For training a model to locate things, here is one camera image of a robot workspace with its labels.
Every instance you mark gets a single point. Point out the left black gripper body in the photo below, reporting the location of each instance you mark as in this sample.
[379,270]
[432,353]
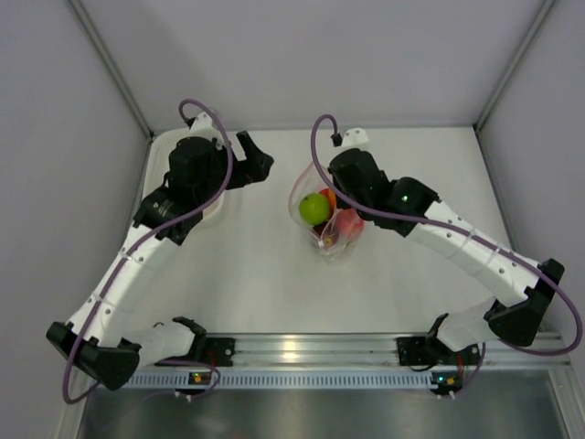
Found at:
[244,172]

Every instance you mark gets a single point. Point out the green fake apple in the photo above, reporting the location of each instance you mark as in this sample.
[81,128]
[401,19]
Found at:
[314,209]

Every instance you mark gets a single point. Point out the red orange fake fruit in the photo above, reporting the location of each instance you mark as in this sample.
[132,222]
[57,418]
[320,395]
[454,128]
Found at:
[330,195]

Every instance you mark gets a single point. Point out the clear zip top bag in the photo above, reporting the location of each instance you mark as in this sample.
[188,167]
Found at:
[309,182]

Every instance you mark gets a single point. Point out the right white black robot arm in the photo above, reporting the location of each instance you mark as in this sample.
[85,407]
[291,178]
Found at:
[521,288]

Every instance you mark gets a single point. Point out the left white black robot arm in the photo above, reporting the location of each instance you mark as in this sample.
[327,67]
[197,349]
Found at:
[95,339]

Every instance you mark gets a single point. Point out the purple fake eggplant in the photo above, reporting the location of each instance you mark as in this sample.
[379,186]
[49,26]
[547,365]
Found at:
[327,234]

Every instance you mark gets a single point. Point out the red fake tomato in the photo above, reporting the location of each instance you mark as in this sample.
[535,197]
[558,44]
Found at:
[349,223]

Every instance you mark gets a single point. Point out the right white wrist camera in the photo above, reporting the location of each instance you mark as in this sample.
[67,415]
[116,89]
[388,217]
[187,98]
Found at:
[351,138]

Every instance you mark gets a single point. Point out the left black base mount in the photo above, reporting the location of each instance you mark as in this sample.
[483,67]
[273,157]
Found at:
[214,351]

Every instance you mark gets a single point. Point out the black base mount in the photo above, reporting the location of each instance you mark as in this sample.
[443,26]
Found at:
[214,351]
[413,352]

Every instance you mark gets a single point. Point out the slotted white cable duct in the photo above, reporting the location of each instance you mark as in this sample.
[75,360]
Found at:
[232,379]

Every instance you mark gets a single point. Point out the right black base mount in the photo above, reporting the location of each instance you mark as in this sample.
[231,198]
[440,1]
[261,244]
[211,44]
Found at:
[413,352]

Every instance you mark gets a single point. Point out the aluminium mounting rail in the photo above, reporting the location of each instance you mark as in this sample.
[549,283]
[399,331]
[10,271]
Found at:
[359,350]

